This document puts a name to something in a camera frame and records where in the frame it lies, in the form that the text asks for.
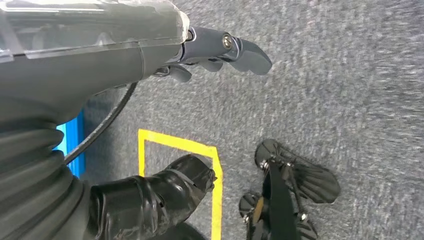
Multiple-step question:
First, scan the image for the blue metal shelf rack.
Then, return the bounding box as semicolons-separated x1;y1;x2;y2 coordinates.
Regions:
54;110;86;178

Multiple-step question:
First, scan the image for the yellow floor tape square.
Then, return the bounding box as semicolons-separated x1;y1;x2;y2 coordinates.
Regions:
138;129;223;240

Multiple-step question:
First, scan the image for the shiny black wrapped robot foot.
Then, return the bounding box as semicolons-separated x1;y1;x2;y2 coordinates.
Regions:
89;153;218;240

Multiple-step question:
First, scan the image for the black ribbed robot foot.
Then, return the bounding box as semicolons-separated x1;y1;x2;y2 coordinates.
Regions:
238;139;342;240

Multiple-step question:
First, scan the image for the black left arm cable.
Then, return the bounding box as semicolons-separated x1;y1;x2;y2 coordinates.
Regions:
64;82;138;166

